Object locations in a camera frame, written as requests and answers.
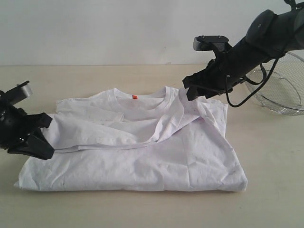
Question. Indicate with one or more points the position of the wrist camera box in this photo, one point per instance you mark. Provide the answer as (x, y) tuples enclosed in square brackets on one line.
[(203, 43), (19, 93)]

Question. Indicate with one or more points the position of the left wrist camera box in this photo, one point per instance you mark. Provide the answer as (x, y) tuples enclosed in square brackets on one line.
[(19, 93)]

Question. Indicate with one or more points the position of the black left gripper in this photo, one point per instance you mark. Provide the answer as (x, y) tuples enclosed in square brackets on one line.
[(20, 133)]

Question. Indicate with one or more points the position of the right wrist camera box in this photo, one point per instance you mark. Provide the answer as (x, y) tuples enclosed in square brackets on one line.
[(203, 43)]

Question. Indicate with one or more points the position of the white t-shirt red lettering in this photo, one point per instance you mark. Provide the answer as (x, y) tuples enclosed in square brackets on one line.
[(117, 141)]

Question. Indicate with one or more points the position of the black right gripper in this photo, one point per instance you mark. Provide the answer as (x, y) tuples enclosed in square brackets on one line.
[(222, 73)]

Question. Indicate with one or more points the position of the round wire mesh basket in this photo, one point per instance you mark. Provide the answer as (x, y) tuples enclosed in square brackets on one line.
[(284, 91)]

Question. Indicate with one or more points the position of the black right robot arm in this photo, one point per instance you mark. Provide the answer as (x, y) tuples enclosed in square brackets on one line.
[(270, 36)]

